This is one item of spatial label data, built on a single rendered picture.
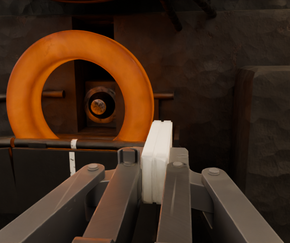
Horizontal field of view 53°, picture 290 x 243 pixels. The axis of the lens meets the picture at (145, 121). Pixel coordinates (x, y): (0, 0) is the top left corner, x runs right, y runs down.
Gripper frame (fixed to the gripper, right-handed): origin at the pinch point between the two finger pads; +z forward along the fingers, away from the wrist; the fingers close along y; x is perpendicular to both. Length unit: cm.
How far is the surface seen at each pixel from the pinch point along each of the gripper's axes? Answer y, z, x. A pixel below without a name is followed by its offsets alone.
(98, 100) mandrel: -11.1, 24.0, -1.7
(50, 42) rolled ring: -13.8, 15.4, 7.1
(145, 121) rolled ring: -2.7, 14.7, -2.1
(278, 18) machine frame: 13.7, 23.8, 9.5
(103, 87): -10.8, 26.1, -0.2
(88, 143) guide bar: -9.3, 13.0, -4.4
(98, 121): -11.8, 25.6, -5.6
